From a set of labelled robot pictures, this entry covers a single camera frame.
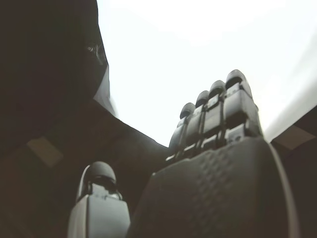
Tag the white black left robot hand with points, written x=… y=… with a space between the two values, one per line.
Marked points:
x=218 y=188

